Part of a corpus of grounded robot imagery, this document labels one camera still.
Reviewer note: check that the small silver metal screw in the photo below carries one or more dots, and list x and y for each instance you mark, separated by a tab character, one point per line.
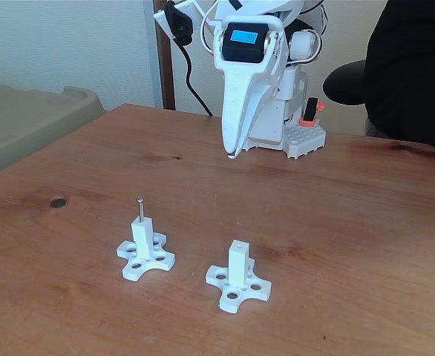
142	211

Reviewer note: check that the person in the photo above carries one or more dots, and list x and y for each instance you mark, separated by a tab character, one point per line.
414	66

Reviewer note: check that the orange and black table clamp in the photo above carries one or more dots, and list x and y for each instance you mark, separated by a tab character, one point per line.
311	111

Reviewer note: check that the black webcam on white mount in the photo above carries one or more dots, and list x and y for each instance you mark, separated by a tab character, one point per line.
180	22

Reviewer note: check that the black chair armrest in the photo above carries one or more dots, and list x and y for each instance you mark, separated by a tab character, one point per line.
345	83

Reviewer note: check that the brown wooden post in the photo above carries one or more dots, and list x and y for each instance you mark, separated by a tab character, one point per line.
166	74

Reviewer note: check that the white cross-base post stand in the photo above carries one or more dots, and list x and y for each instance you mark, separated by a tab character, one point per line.
238	263
143	237

